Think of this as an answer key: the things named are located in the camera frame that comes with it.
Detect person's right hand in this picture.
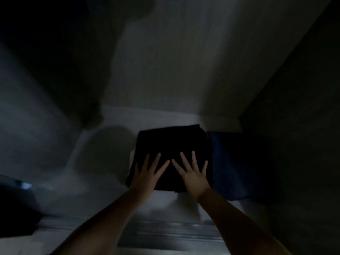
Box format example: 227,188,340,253
171,151,212,202

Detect person's left hand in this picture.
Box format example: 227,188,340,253
128,152,171,204

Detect blue denim jeans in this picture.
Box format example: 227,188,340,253
207,130,270,202

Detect black printed t-shirt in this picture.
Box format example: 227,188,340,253
126,124,214,193

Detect grey wardrobe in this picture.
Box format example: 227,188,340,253
0,0,340,255

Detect person's right forearm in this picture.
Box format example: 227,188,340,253
198,188,292,255

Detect person's left forearm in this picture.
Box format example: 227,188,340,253
50,191,149,255

